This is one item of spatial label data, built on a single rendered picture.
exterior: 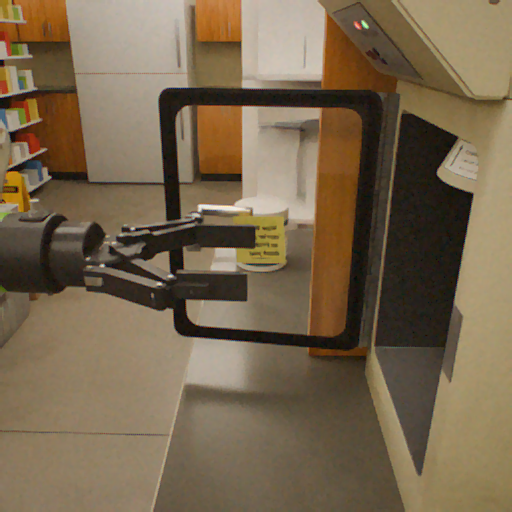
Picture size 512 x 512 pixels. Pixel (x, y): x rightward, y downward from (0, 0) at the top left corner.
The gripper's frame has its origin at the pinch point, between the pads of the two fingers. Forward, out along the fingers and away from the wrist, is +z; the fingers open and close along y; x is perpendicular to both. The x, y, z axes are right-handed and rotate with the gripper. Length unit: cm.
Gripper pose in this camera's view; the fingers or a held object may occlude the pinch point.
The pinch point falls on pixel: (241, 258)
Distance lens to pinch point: 55.4
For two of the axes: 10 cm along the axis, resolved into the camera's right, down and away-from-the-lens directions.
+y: 0.7, -4.0, 9.2
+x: 0.0, 9.2, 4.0
